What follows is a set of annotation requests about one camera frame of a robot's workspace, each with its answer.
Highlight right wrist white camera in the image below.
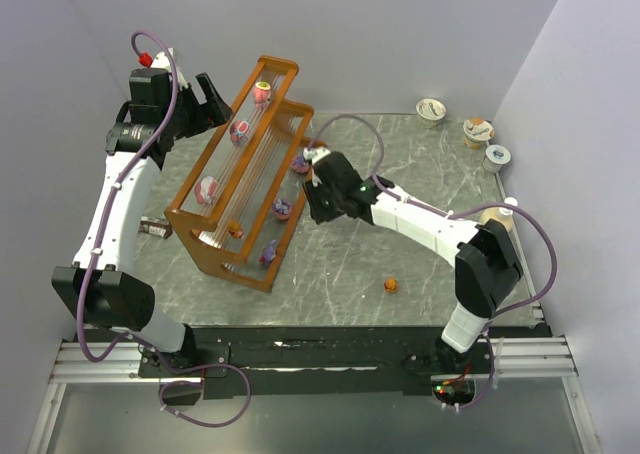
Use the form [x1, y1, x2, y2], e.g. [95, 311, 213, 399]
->
[303, 146, 331, 166]

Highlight orange wooden tiered shelf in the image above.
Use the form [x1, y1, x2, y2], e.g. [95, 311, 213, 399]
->
[165, 55, 314, 292]

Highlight orange yogurt cup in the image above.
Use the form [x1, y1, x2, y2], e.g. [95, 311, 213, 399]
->
[463, 118, 495, 149]

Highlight purple cable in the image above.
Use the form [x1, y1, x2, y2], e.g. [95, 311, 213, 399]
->
[77, 28, 179, 363]
[309, 114, 559, 413]

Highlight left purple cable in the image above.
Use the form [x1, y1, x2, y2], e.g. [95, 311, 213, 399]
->
[77, 28, 179, 363]

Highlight pink egg toy white frill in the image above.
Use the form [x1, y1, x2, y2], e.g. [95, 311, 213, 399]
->
[194, 176, 217, 206]

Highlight pink ball purple bunny toy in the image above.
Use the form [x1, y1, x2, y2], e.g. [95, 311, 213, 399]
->
[271, 198, 293, 221]

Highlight pink egg toy blue spots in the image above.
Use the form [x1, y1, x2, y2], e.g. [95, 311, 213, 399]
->
[229, 120, 250, 147]

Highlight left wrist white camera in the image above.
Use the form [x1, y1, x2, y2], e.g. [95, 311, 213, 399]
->
[138, 48, 188, 90]

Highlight small purple bunny toy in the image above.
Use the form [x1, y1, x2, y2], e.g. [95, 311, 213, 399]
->
[259, 239, 278, 267]

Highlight pink pot toy green top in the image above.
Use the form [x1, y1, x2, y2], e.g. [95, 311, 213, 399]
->
[252, 80, 272, 109]

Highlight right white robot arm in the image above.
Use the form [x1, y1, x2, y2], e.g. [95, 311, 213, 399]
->
[303, 147, 523, 355]

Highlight wrist white camera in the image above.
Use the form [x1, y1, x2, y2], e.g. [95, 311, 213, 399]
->
[138, 48, 188, 90]
[303, 146, 331, 166]

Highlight beige soap pump bottle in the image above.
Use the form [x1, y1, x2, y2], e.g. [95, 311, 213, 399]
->
[479, 207, 514, 232]

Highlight brown chocolate bar wrapper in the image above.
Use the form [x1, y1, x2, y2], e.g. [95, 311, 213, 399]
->
[138, 216, 173, 239]

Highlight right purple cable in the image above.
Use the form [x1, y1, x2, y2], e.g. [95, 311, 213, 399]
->
[309, 114, 559, 413]

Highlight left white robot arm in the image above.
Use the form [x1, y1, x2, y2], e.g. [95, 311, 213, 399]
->
[51, 67, 232, 369]

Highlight white yogurt cup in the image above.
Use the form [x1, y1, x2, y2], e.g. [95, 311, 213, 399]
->
[416, 98, 447, 128]

